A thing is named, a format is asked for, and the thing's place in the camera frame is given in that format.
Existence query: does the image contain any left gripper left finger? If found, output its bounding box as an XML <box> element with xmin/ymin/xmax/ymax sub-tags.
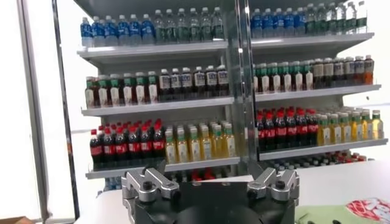
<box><xmin>121</xmin><ymin>167</ymin><xmax>181</xmax><ymax>203</ymax></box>

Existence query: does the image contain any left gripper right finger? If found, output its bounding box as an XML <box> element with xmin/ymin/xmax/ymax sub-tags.
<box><xmin>246</xmin><ymin>168</ymin><xmax>300</xmax><ymax>203</ymax></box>

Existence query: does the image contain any light green t-shirt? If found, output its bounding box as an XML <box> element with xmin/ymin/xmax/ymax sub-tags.
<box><xmin>294</xmin><ymin>197</ymin><xmax>390</xmax><ymax>224</ymax></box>

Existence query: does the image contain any cola bottle red cap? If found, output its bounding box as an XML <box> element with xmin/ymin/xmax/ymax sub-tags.
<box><xmin>90</xmin><ymin>129</ymin><xmax>104</xmax><ymax>170</ymax></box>
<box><xmin>102</xmin><ymin>127</ymin><xmax>116</xmax><ymax>168</ymax></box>
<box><xmin>152</xmin><ymin>123</ymin><xmax>166</xmax><ymax>162</ymax></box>
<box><xmin>286</xmin><ymin>111</ymin><xmax>298</xmax><ymax>149</ymax></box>
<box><xmin>307</xmin><ymin>114</ymin><xmax>319</xmax><ymax>147</ymax></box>
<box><xmin>264</xmin><ymin>113</ymin><xmax>277</xmax><ymax>152</ymax></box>
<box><xmin>297</xmin><ymin>110</ymin><xmax>308</xmax><ymax>148</ymax></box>
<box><xmin>140</xmin><ymin>124</ymin><xmax>154</xmax><ymax>164</ymax></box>
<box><xmin>255</xmin><ymin>114</ymin><xmax>266</xmax><ymax>152</ymax></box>
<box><xmin>275</xmin><ymin>111</ymin><xmax>288</xmax><ymax>150</ymax></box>
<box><xmin>115</xmin><ymin>127</ymin><xmax>129</xmax><ymax>167</ymax></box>
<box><xmin>127</xmin><ymin>125</ymin><xmax>141</xmax><ymax>165</ymax></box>

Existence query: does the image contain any yellow juice bottle green label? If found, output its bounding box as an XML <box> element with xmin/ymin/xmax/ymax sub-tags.
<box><xmin>330</xmin><ymin>114</ymin><xmax>342</xmax><ymax>145</ymax></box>
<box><xmin>200</xmin><ymin>126</ymin><xmax>213</xmax><ymax>161</ymax></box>
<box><xmin>165</xmin><ymin>130</ymin><xmax>177</xmax><ymax>165</ymax></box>
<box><xmin>224</xmin><ymin>124</ymin><xmax>236</xmax><ymax>158</ymax></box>
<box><xmin>212</xmin><ymin>125</ymin><xmax>225</xmax><ymax>159</ymax></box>
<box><xmin>340</xmin><ymin>113</ymin><xmax>352</xmax><ymax>144</ymax></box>
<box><xmin>372</xmin><ymin>110</ymin><xmax>385</xmax><ymax>140</ymax></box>
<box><xmin>176</xmin><ymin>129</ymin><xmax>190</xmax><ymax>164</ymax></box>
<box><xmin>361</xmin><ymin>111</ymin><xmax>373</xmax><ymax>141</ymax></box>
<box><xmin>188</xmin><ymin>127</ymin><xmax>202</xmax><ymax>162</ymax></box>
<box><xmin>351</xmin><ymin>111</ymin><xmax>363</xmax><ymax>142</ymax></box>
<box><xmin>317</xmin><ymin>114</ymin><xmax>332</xmax><ymax>146</ymax></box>

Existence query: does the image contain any grey metal shelving rack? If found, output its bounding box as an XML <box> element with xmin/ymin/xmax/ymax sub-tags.
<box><xmin>73</xmin><ymin>0</ymin><xmax>254</xmax><ymax>195</ymax></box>
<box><xmin>243</xmin><ymin>0</ymin><xmax>389</xmax><ymax>171</ymax></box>

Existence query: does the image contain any dark tea bottle green label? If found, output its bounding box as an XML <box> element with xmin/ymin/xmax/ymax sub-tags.
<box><xmin>269</xmin><ymin>62</ymin><xmax>281</xmax><ymax>93</ymax></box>
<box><xmin>147</xmin><ymin>71</ymin><xmax>159</xmax><ymax>104</ymax></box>
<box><xmin>280</xmin><ymin>61</ymin><xmax>293</xmax><ymax>92</ymax></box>
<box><xmin>122</xmin><ymin>72</ymin><xmax>135</xmax><ymax>107</ymax></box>
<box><xmin>135</xmin><ymin>72</ymin><xmax>147</xmax><ymax>105</ymax></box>
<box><xmin>303</xmin><ymin>60</ymin><xmax>314</xmax><ymax>91</ymax></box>
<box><xmin>109</xmin><ymin>74</ymin><xmax>122</xmax><ymax>107</ymax></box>
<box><xmin>258</xmin><ymin>63</ymin><xmax>271</xmax><ymax>94</ymax></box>
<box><xmin>85</xmin><ymin>76</ymin><xmax>96</xmax><ymax>109</ymax></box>
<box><xmin>291</xmin><ymin>61</ymin><xmax>303</xmax><ymax>91</ymax></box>
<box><xmin>252</xmin><ymin>63</ymin><xmax>260</xmax><ymax>94</ymax></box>
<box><xmin>97</xmin><ymin>75</ymin><xmax>110</xmax><ymax>108</ymax></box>

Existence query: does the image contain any dark drink bottle blue label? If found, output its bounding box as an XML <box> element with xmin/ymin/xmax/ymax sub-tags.
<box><xmin>181</xmin><ymin>67</ymin><xmax>193</xmax><ymax>100</ymax></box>
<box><xmin>158</xmin><ymin>69</ymin><xmax>171</xmax><ymax>102</ymax></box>
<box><xmin>170</xmin><ymin>68</ymin><xmax>182</xmax><ymax>101</ymax></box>
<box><xmin>344</xmin><ymin>57</ymin><xmax>355</xmax><ymax>86</ymax></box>
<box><xmin>193</xmin><ymin>66</ymin><xmax>206</xmax><ymax>99</ymax></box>
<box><xmin>333</xmin><ymin>57</ymin><xmax>345</xmax><ymax>88</ymax></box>
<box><xmin>205</xmin><ymin>65</ymin><xmax>218</xmax><ymax>97</ymax></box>
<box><xmin>354</xmin><ymin>55</ymin><xmax>365</xmax><ymax>86</ymax></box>
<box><xmin>216</xmin><ymin>65</ymin><xmax>229</xmax><ymax>97</ymax></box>

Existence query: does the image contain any dark drink bottle beige label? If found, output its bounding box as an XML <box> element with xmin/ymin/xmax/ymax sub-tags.
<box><xmin>313</xmin><ymin>58</ymin><xmax>325</xmax><ymax>89</ymax></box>
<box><xmin>323</xmin><ymin>57</ymin><xmax>335</xmax><ymax>88</ymax></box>

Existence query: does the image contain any open cardboard box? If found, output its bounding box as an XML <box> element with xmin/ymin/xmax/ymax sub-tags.
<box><xmin>0</xmin><ymin>215</ymin><xmax>34</xmax><ymax>224</ymax></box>

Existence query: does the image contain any amber drink bottle grey label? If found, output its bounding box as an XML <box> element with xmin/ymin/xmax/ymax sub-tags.
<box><xmin>364</xmin><ymin>54</ymin><xmax>375</xmax><ymax>85</ymax></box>

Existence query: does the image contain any water bottle blue label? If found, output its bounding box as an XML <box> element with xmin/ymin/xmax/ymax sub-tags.
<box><xmin>251</xmin><ymin>9</ymin><xmax>263</xmax><ymax>39</ymax></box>
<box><xmin>80</xmin><ymin>17</ymin><xmax>93</xmax><ymax>47</ymax></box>
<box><xmin>92</xmin><ymin>16</ymin><xmax>105</xmax><ymax>47</ymax></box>
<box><xmin>141</xmin><ymin>13</ymin><xmax>155</xmax><ymax>44</ymax></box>
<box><xmin>129</xmin><ymin>14</ymin><xmax>143</xmax><ymax>45</ymax></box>
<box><xmin>294</xmin><ymin>7</ymin><xmax>307</xmax><ymax>36</ymax></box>
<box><xmin>262</xmin><ymin>8</ymin><xmax>274</xmax><ymax>38</ymax></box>
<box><xmin>104</xmin><ymin>15</ymin><xmax>118</xmax><ymax>46</ymax></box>
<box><xmin>273</xmin><ymin>8</ymin><xmax>285</xmax><ymax>37</ymax></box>
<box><xmin>284</xmin><ymin>7</ymin><xmax>296</xmax><ymax>37</ymax></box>
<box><xmin>117</xmin><ymin>15</ymin><xmax>130</xmax><ymax>46</ymax></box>

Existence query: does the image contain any clear bottle green label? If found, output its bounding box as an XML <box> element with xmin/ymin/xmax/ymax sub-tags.
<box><xmin>188</xmin><ymin>8</ymin><xmax>201</xmax><ymax>41</ymax></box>
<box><xmin>165</xmin><ymin>9</ymin><xmax>177</xmax><ymax>43</ymax></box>
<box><xmin>176</xmin><ymin>8</ymin><xmax>189</xmax><ymax>42</ymax></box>
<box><xmin>346</xmin><ymin>1</ymin><xmax>357</xmax><ymax>33</ymax></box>
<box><xmin>316</xmin><ymin>2</ymin><xmax>327</xmax><ymax>35</ymax></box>
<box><xmin>305</xmin><ymin>3</ymin><xmax>317</xmax><ymax>35</ymax></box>
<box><xmin>211</xmin><ymin>7</ymin><xmax>225</xmax><ymax>40</ymax></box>
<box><xmin>154</xmin><ymin>9</ymin><xmax>166</xmax><ymax>43</ymax></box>
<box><xmin>326</xmin><ymin>2</ymin><xmax>338</xmax><ymax>34</ymax></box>
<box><xmin>356</xmin><ymin>0</ymin><xmax>368</xmax><ymax>33</ymax></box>
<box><xmin>200</xmin><ymin>7</ymin><xmax>213</xmax><ymax>41</ymax></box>
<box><xmin>336</xmin><ymin>2</ymin><xmax>347</xmax><ymax>34</ymax></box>

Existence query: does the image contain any grey black window post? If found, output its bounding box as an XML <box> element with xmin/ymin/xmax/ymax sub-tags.
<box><xmin>16</xmin><ymin>0</ymin><xmax>80</xmax><ymax>224</ymax></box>

